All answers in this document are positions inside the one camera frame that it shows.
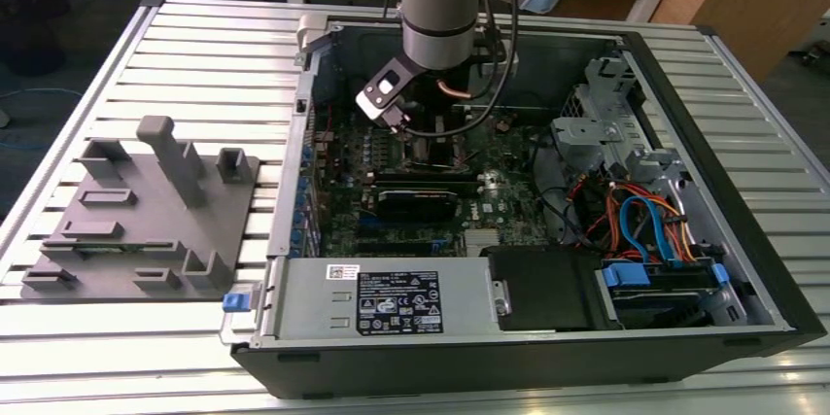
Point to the black air shroud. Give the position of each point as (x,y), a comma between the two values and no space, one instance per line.
(551,288)

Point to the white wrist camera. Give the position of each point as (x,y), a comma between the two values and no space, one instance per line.
(381,94)

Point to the office chair base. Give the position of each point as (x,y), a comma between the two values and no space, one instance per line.
(814,53)

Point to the grey case latch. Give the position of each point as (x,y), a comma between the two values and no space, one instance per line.
(309,28)

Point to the black office chair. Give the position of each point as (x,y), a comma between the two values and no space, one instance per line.
(35,7)

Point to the black PC case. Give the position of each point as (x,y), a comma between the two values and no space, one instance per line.
(454,371)

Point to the hard disk in blue carrier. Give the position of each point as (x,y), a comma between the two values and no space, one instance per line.
(626,275)

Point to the silver chipset heat sink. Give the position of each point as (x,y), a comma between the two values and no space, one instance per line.
(483,237)

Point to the silver CPU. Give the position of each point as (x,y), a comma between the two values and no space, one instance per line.
(424,150)

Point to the blue expansion slot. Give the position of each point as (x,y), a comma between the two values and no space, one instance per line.
(372,224)

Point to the blue plastic latch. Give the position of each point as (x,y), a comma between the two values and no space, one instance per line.
(235,303)

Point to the metal locking lever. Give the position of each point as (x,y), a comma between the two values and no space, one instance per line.
(434,164)

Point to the black expansion slot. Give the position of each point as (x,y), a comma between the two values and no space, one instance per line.
(388,249)

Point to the black graphics card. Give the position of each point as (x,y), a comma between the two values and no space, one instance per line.
(415,206)

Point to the silver power supply unit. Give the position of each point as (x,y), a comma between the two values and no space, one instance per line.
(311,298)

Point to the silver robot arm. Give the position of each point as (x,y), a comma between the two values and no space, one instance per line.
(434,7)

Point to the green motherboard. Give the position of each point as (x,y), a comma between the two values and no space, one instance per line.
(512,191)

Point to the silver metal latch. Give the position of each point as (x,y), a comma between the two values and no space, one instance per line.
(500,298)

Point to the black RAM slot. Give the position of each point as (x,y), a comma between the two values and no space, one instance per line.
(428,182)
(428,177)
(428,186)
(428,172)

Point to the white barcode sticker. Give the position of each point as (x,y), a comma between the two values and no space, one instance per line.
(340,272)

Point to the metal drive cage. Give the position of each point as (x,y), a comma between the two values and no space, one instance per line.
(583,135)

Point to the black label sticker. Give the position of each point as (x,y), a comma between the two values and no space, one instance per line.
(399,303)

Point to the grey parts rack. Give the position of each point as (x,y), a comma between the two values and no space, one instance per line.
(161,240)

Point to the CPU socket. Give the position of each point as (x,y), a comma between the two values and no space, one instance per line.
(409,164)

